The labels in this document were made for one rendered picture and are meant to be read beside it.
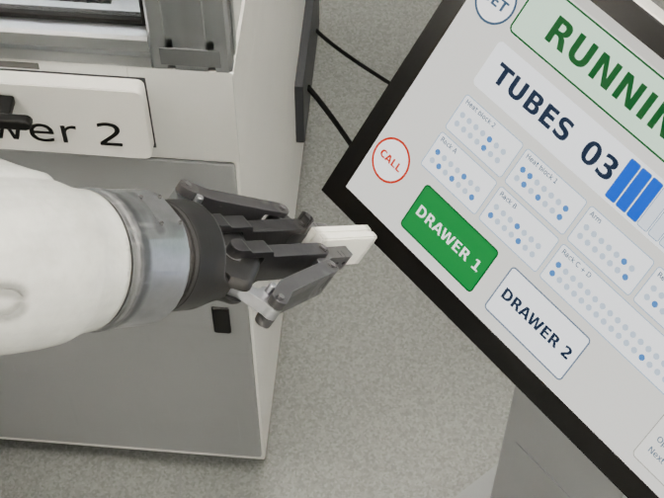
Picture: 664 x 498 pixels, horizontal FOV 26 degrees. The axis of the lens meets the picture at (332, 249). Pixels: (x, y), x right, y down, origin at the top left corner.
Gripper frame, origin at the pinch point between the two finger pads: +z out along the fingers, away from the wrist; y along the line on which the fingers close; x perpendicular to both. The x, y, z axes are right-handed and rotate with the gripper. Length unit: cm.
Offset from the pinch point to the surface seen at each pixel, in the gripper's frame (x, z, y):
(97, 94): 16.4, 12.9, 38.7
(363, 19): 37, 135, 95
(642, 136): -17.8, 17.2, -7.2
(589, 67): -18.9, 17.1, 0.0
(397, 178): 0.1, 16.9, 7.9
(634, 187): -14.4, 17.1, -9.4
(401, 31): 35, 138, 89
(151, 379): 64, 53, 39
